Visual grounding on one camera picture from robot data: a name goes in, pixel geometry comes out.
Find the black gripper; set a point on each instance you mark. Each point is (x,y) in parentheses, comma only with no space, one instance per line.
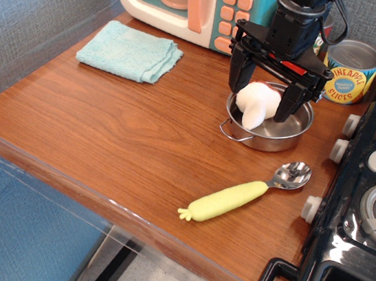
(285,50)

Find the light blue towel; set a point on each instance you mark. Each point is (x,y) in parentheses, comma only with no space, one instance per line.
(129,53)

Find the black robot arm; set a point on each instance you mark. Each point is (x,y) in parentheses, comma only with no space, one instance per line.
(285,50)

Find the white plush mushroom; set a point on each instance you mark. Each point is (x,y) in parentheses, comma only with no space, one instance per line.
(257,102)

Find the small steel pot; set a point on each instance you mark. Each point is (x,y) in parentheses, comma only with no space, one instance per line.
(269,136)

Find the pineapple slices can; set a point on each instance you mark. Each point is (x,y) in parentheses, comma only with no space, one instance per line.
(353,65)

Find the teal toy microwave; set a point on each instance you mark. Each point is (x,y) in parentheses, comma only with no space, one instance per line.
(207,23)

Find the spoon with yellow-green handle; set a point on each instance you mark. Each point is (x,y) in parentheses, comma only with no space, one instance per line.
(289,176)

